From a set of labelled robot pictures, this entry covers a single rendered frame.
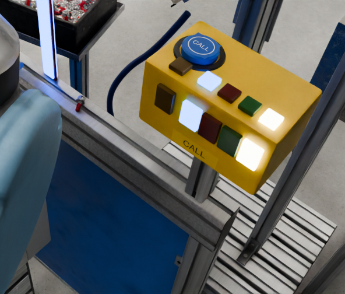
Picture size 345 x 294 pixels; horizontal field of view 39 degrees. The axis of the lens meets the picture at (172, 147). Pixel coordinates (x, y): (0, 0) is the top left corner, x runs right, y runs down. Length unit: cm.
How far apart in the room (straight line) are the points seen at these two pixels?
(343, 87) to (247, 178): 55
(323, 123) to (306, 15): 158
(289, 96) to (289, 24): 204
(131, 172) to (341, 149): 142
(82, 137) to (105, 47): 145
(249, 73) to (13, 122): 35
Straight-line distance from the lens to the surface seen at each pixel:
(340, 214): 184
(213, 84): 48
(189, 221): 69
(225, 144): 49
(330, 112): 107
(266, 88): 50
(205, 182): 62
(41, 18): 72
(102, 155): 74
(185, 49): 51
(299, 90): 52
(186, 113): 49
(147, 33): 227
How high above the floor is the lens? 140
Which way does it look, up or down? 50 degrees down
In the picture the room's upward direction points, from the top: 12 degrees clockwise
